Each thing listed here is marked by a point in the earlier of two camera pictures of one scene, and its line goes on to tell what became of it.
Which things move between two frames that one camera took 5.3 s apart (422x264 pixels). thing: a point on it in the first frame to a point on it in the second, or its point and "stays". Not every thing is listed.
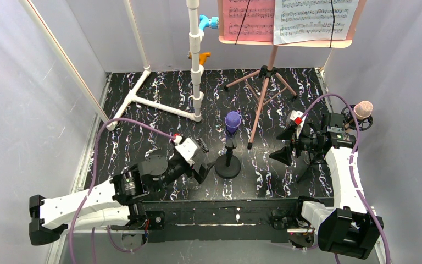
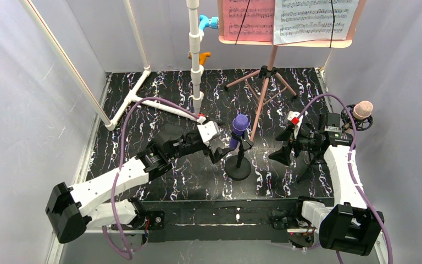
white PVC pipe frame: x=196 y=71 stays
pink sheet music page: x=257 y=23 stays
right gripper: x=298 y=143 stays
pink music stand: x=271 y=69 stays
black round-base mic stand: x=228 y=166 to x=238 y=167
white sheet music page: x=302 y=21 stays
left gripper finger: x=203 y=171 to x=219 y=153
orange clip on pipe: x=203 y=56 stays
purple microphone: x=232 y=120 to x=240 y=122
